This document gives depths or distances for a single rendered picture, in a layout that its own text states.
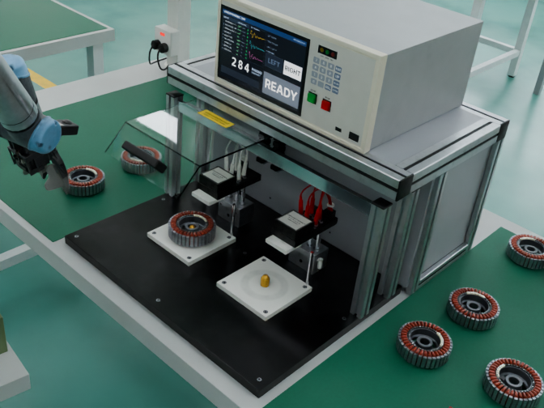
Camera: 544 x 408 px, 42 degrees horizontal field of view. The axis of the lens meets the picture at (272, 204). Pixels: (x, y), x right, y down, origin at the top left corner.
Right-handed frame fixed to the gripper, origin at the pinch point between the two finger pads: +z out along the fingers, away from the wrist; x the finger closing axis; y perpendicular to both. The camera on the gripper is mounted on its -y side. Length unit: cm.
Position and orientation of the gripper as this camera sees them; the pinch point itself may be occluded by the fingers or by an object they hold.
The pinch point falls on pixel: (57, 181)
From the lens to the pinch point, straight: 181.8
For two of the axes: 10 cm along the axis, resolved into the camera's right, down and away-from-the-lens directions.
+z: 0.5, 7.3, 6.8
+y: -6.5, 5.4, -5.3
